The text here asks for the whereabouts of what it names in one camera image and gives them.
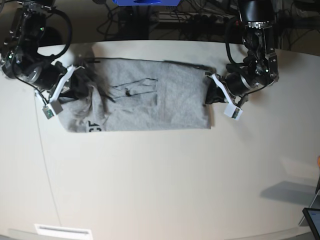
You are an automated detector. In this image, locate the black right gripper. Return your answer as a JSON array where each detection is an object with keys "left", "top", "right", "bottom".
[{"left": 59, "top": 71, "right": 88, "bottom": 100}]

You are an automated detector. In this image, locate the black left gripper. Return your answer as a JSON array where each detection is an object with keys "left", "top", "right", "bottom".
[{"left": 205, "top": 73, "right": 248, "bottom": 105}]

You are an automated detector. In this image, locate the grey T-shirt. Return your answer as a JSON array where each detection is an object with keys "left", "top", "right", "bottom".
[{"left": 58, "top": 58, "right": 211, "bottom": 133}]

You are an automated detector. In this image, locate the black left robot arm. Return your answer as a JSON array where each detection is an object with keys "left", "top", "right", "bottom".
[{"left": 218, "top": 0, "right": 279, "bottom": 107}]

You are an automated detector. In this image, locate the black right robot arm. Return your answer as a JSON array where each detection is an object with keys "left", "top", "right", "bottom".
[{"left": 0, "top": 0, "right": 89, "bottom": 102}]

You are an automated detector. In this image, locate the white power strip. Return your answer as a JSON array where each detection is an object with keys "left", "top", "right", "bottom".
[{"left": 156, "top": 11, "right": 233, "bottom": 25}]

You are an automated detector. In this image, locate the blue plastic base block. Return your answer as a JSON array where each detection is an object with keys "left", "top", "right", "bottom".
[{"left": 112, "top": 0, "right": 180, "bottom": 7}]

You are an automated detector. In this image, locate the white label strip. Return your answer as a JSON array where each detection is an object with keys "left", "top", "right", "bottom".
[{"left": 34, "top": 224, "right": 93, "bottom": 240}]

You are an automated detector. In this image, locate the black tablet with stand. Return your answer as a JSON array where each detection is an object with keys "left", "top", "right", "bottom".
[{"left": 298, "top": 179, "right": 320, "bottom": 240}]

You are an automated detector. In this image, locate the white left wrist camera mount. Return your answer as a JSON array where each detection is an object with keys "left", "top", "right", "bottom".
[{"left": 205, "top": 73, "right": 249, "bottom": 121}]

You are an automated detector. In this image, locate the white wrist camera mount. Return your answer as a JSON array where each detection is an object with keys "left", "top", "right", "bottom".
[
  {"left": 34, "top": 65, "right": 84, "bottom": 120},
  {"left": 205, "top": 73, "right": 249, "bottom": 121}
]

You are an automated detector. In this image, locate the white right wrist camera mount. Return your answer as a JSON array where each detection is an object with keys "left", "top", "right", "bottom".
[{"left": 34, "top": 65, "right": 84, "bottom": 120}]

